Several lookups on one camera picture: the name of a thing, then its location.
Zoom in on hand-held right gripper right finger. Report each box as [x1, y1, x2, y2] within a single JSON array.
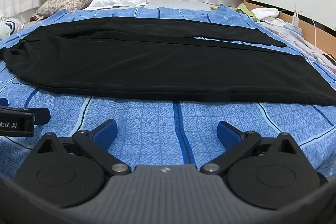
[[200, 121, 310, 175]]

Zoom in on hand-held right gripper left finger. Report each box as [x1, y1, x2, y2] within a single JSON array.
[[26, 119, 132, 176]]

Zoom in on black pants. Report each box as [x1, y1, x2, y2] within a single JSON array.
[[2, 17, 336, 106]]

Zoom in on blue checked blanket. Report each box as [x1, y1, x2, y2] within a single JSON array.
[[0, 4, 336, 180]]

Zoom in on striped patterned cloth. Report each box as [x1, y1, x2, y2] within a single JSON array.
[[0, 13, 26, 40]]

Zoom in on pale grey blanket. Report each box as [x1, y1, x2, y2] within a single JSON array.
[[259, 18, 336, 73]]

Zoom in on blue and white box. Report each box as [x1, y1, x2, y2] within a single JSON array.
[[283, 25, 304, 37]]

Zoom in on green cloth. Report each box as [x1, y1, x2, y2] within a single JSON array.
[[210, 3, 257, 19]]

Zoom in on white cloth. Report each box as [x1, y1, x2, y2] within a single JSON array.
[[251, 7, 280, 24]]

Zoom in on wooden headboard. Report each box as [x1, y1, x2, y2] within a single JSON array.
[[244, 0, 336, 50]]

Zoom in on white charging cable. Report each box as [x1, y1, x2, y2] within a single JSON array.
[[287, 11, 321, 67]]

